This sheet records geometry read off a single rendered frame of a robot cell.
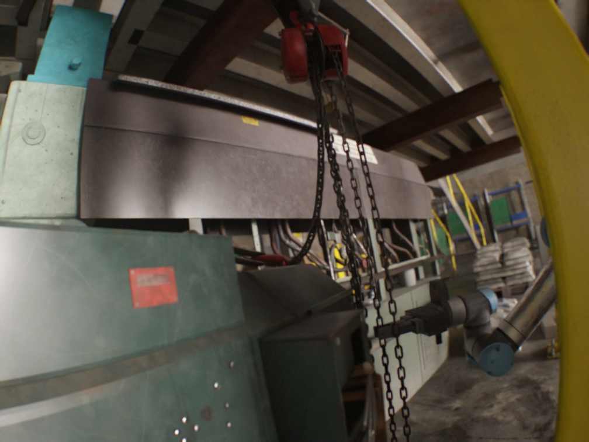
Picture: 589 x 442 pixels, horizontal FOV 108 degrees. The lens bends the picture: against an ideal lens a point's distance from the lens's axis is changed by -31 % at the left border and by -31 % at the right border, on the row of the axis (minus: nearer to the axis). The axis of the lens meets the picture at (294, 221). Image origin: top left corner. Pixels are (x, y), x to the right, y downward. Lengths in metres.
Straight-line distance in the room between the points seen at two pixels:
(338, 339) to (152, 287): 0.17
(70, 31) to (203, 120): 0.61
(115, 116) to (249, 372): 0.86
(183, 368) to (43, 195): 0.75
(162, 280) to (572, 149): 0.35
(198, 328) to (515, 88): 0.35
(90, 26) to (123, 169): 0.60
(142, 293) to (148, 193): 0.72
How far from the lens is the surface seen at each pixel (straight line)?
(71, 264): 0.20
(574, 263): 0.31
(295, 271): 0.54
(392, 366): 1.64
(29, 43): 1.53
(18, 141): 0.99
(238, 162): 1.13
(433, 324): 0.73
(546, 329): 2.44
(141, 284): 0.23
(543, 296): 0.75
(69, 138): 0.99
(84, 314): 0.20
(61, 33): 1.25
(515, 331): 0.74
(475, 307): 0.82
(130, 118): 1.03
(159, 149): 1.00
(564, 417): 0.36
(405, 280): 2.07
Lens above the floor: 0.83
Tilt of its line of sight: 9 degrees up
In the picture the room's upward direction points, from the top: 10 degrees counter-clockwise
